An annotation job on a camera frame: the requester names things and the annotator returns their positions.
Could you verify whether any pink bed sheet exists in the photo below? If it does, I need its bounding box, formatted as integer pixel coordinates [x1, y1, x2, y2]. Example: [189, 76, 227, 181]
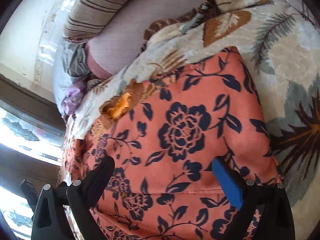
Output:
[86, 0, 204, 79]

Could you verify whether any brown striped pillow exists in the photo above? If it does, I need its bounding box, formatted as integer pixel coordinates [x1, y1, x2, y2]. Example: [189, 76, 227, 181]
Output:
[63, 0, 128, 44]

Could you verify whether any orange floral garment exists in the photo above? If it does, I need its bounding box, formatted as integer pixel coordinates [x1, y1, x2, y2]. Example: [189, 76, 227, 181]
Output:
[66, 47, 281, 239]

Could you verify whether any brown wooden window frame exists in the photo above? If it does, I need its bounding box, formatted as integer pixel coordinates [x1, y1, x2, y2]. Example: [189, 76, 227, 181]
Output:
[0, 73, 66, 240]

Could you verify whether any purple floral cloth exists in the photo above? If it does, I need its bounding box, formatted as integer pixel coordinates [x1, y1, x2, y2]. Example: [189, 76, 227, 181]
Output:
[61, 80, 86, 115]

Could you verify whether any grey blue pillow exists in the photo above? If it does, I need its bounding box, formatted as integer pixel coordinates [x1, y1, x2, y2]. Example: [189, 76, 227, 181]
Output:
[53, 40, 90, 116]

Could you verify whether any cream leaf-pattern plush blanket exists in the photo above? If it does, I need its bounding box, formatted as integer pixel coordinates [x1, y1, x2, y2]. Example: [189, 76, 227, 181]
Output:
[64, 0, 319, 239]

